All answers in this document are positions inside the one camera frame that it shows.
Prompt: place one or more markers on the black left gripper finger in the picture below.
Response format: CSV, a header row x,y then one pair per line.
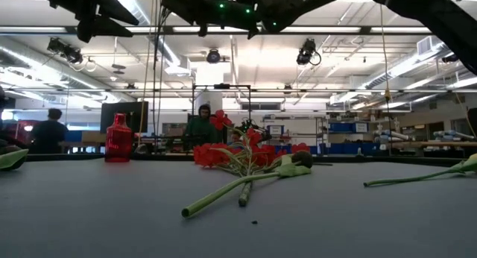
x,y
108,28
119,12

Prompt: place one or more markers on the red poppy flower bunch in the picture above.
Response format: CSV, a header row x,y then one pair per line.
x,y
300,147
208,155

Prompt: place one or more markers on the yellow tulip green stem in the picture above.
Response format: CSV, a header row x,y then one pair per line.
x,y
467,165

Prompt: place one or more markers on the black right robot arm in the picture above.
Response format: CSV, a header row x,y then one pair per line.
x,y
447,23

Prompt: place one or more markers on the black background robot arm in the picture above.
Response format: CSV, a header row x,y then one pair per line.
x,y
246,124

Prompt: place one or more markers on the red glass vase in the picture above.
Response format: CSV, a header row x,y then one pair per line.
x,y
118,142

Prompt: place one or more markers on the black ceiling spotlight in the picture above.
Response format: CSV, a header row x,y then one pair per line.
x,y
449,58
65,51
213,56
306,51

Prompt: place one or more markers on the black background monitor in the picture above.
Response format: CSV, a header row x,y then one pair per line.
x,y
138,116

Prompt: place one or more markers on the tan box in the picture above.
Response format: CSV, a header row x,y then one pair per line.
x,y
93,136

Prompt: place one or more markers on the person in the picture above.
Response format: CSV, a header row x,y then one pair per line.
x,y
236,138
48,135
201,133

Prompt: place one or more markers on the white paper sign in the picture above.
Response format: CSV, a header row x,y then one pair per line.
x,y
276,130

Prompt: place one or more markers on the blue shelf bin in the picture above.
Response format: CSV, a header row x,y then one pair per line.
x,y
341,127

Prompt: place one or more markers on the blue storage bin row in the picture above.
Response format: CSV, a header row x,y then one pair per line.
x,y
343,148

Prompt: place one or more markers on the blue-grey table mat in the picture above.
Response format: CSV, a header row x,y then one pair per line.
x,y
112,213

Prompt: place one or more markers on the white ceiling vent box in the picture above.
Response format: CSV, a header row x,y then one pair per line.
x,y
424,45

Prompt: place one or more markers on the wooden workbench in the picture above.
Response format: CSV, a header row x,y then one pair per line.
x,y
428,143

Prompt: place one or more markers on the silver ceiling air duct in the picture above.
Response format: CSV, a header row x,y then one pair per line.
x,y
143,8

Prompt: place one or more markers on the black overhead frame bar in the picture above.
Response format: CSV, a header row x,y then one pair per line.
x,y
365,30

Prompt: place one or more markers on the black table frame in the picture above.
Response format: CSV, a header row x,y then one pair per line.
x,y
372,159

